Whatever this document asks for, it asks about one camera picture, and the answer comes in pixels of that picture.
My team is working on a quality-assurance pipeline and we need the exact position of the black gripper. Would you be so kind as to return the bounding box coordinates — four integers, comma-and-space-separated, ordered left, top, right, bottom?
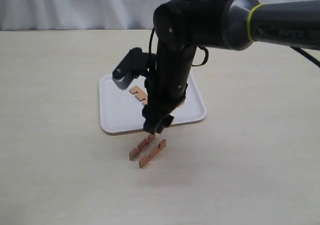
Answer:
142, 98, 182, 134

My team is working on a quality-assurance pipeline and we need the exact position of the notched wooden piece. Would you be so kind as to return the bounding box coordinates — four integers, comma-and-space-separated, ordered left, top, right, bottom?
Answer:
128, 134, 156, 161
138, 139, 167, 169
129, 85, 148, 106

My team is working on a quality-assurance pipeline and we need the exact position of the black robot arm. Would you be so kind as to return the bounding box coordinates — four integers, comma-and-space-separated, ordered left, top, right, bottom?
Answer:
142, 0, 320, 134

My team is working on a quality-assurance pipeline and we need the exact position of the white rectangular plastic tray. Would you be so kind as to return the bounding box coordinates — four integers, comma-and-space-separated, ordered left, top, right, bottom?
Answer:
98, 73, 207, 135

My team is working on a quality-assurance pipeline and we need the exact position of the white fabric backdrop curtain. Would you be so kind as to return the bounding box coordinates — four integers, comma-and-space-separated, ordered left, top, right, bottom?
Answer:
0, 0, 320, 32

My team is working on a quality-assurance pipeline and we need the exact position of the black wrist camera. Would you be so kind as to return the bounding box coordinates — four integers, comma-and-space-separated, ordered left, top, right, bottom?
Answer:
112, 47, 155, 90

